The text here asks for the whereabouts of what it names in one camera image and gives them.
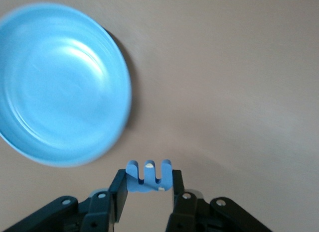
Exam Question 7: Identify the blue plate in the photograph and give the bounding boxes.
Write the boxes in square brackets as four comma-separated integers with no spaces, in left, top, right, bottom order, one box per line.
[0,2,132,167]

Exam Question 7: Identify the brown table mat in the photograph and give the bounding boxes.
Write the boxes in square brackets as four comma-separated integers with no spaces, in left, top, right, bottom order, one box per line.
[0,0,319,232]

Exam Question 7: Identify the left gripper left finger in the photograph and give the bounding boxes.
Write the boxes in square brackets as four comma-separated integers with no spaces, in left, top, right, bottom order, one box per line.
[2,169,129,232]

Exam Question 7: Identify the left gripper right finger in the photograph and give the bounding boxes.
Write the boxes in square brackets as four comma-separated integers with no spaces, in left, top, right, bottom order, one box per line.
[165,169,272,232]

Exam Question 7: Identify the blue letter m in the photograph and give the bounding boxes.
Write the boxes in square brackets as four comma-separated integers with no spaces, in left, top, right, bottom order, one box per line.
[126,159,174,194]

